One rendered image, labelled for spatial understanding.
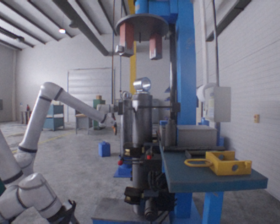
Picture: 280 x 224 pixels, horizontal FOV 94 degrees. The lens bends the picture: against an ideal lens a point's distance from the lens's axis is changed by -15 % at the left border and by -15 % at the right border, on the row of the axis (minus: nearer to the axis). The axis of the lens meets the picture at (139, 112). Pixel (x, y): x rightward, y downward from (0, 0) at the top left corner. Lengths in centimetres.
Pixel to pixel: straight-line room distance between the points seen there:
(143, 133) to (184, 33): 109
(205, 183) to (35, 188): 63
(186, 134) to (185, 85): 59
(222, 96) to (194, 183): 135
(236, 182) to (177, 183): 24
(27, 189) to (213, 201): 72
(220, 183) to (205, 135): 55
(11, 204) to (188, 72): 155
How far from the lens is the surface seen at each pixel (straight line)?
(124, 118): 287
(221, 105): 186
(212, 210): 78
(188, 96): 154
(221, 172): 73
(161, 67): 1262
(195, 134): 114
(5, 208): 71
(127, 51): 154
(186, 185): 65
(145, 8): 186
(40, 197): 67
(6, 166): 80
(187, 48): 165
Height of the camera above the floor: 135
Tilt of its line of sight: 2 degrees down
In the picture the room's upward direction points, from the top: straight up
